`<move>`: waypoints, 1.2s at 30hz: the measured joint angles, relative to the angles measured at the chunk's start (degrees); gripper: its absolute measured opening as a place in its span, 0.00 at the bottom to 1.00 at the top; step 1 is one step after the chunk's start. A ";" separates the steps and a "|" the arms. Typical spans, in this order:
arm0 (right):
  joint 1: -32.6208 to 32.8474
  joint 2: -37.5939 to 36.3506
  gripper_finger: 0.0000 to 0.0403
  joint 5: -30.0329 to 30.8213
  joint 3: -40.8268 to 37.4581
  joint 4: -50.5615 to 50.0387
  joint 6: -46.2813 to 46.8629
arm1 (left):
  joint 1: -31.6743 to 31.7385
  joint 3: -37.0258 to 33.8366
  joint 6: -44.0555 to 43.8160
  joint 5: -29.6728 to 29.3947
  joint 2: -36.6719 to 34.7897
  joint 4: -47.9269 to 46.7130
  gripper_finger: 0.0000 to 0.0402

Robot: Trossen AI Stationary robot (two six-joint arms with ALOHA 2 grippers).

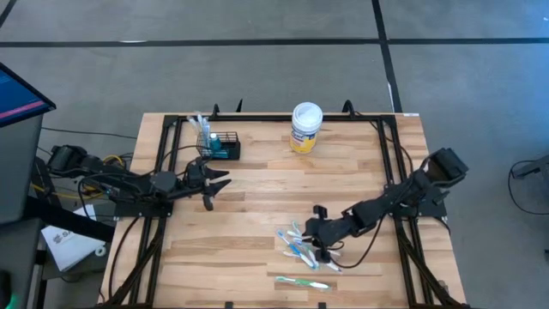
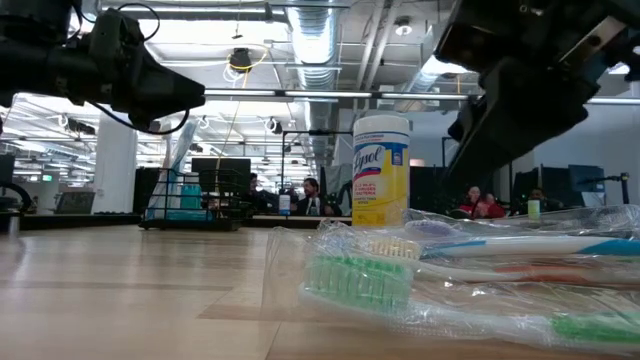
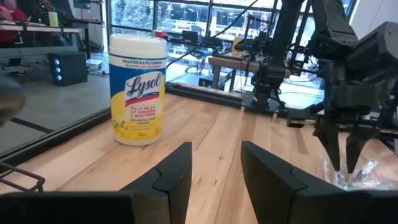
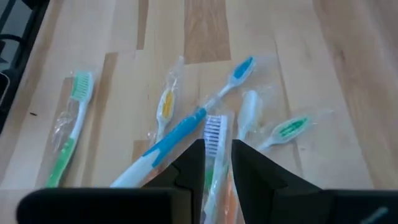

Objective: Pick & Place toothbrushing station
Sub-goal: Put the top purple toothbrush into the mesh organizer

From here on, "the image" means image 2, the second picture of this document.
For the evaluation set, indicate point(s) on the black ceiling-hung device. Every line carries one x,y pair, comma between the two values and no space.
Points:
240,60

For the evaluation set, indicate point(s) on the dark monitor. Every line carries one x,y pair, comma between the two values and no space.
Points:
555,185

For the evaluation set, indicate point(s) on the person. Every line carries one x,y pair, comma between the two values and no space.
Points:
312,197
480,205
539,192
253,182

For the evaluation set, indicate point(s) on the small white bottle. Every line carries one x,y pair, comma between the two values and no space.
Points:
284,205

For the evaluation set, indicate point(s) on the yellow Lysol wipes canister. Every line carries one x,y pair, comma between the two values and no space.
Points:
380,175

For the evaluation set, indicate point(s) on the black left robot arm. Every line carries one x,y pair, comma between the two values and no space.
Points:
35,30

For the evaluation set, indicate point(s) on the teal mouthwash bottle white cap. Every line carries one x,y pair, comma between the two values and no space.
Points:
185,216
191,197

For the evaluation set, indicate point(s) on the green exit sign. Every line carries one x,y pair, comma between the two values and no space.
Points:
47,178

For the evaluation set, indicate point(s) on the blue-grey monitor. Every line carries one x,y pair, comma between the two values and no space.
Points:
587,177

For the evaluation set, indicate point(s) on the long ceiling light strip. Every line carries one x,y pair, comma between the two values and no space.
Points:
325,94

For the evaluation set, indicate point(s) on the black boom stand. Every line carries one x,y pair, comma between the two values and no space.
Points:
624,180

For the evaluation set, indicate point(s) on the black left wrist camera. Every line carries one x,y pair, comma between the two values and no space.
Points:
117,35

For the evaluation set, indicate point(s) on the black cabinet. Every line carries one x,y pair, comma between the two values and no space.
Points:
145,190

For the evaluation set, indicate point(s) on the blue toothbrush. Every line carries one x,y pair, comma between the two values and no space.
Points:
182,150
525,246

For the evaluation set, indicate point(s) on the green white cup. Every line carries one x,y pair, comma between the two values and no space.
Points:
534,210

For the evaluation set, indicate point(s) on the purple toothbrush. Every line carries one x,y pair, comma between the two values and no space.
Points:
430,228

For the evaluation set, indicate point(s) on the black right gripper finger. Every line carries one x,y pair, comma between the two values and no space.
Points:
540,120
492,97

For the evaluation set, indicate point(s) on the black monitor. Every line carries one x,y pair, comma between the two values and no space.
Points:
220,170

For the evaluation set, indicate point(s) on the white square column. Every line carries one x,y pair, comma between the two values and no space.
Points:
115,170

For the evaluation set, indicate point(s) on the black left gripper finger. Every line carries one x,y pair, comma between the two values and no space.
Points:
172,104
167,80

